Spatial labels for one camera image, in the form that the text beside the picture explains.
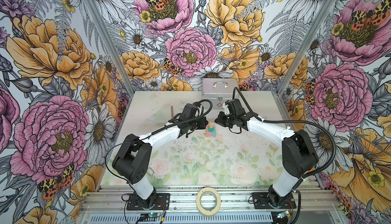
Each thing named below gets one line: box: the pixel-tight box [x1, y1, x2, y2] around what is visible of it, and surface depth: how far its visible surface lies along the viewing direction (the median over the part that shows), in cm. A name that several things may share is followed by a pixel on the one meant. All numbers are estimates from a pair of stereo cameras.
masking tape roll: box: [196, 187, 221, 217], surface depth 73 cm
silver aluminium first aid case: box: [201, 78, 239, 110], surface depth 107 cm
